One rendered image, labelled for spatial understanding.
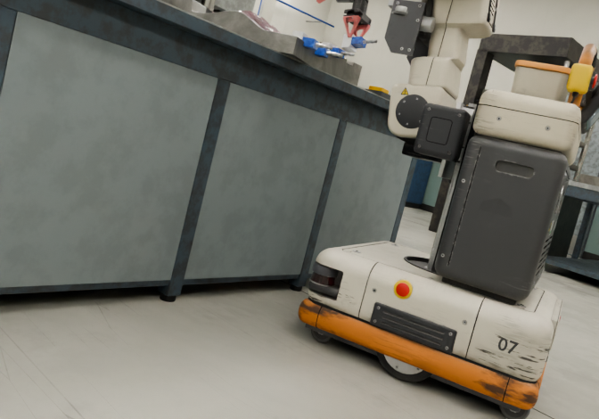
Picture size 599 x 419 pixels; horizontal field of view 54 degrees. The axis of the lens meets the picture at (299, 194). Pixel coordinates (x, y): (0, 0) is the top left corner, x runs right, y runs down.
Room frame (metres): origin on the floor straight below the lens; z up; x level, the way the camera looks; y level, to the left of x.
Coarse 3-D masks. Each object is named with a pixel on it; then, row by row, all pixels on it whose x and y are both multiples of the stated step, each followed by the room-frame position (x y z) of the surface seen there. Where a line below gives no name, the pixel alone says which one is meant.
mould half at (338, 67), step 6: (324, 60) 2.10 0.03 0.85; (330, 60) 2.13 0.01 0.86; (336, 60) 2.16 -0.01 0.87; (342, 60) 2.18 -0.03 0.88; (324, 66) 2.11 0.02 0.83; (330, 66) 2.13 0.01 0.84; (336, 66) 2.16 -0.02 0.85; (342, 66) 2.19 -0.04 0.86; (348, 66) 2.22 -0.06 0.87; (354, 66) 2.25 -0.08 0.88; (360, 66) 2.28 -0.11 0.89; (330, 72) 2.14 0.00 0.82; (336, 72) 2.17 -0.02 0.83; (342, 72) 2.20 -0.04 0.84; (348, 72) 2.23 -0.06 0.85; (354, 72) 2.26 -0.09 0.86; (342, 78) 2.21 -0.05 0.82; (348, 78) 2.23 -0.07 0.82; (354, 78) 2.27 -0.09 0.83; (354, 84) 2.27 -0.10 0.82
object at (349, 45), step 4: (344, 36) 2.23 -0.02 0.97; (352, 36) 2.22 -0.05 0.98; (344, 40) 2.23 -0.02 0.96; (348, 40) 2.22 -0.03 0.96; (352, 40) 2.21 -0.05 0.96; (356, 40) 2.20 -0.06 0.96; (360, 40) 2.19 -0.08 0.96; (364, 40) 2.20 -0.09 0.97; (368, 40) 2.19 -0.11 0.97; (372, 40) 2.18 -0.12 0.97; (376, 40) 2.18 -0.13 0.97; (344, 44) 2.22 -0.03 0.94; (348, 44) 2.21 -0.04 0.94; (352, 44) 2.21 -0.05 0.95; (356, 44) 2.20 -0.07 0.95; (360, 44) 2.20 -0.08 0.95; (364, 44) 2.21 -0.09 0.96; (344, 48) 2.23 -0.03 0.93; (348, 48) 2.23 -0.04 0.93; (352, 48) 2.22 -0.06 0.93; (356, 48) 2.24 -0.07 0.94; (348, 52) 2.26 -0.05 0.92; (352, 52) 2.25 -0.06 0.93
